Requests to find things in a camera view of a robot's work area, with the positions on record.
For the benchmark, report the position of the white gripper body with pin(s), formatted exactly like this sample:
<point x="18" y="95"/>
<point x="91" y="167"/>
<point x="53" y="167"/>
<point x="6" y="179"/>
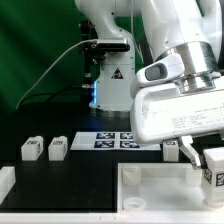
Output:
<point x="160" y="112"/>

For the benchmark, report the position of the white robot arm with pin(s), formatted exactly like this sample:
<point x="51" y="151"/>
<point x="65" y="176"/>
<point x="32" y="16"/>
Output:
<point x="138" y="33"/>

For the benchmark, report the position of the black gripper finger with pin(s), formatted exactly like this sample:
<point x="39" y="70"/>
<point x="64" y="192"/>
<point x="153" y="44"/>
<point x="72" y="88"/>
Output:
<point x="185" y="146"/>

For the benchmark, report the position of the white square tabletop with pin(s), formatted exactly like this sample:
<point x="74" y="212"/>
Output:
<point x="163" y="193"/>

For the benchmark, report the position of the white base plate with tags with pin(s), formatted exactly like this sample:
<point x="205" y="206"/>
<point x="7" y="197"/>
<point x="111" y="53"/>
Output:
<point x="108" y="141"/>

